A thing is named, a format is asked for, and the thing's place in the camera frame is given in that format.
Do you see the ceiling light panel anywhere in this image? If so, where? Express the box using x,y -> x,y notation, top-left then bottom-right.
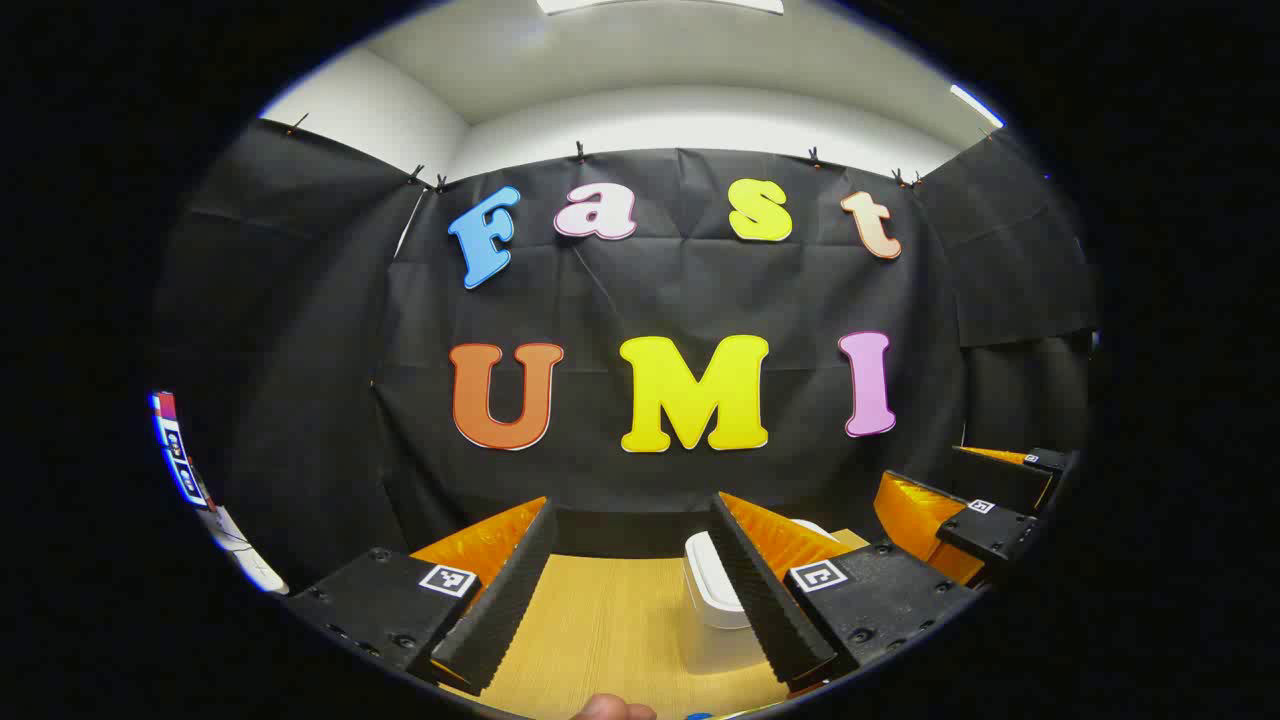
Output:
537,0 -> 785,15
950,85 -> 1005,129

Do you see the computer monitor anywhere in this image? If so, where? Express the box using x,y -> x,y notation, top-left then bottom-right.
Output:
150,390 -> 213,508

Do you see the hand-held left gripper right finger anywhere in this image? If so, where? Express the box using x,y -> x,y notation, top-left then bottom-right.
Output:
708,492 -> 981,698

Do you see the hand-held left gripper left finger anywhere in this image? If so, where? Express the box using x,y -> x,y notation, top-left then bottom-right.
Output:
285,497 -> 559,698

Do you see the white side table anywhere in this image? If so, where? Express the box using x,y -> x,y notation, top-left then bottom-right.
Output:
195,505 -> 291,597

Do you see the white desktop garbage bin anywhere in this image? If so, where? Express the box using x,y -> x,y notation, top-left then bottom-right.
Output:
683,518 -> 841,676

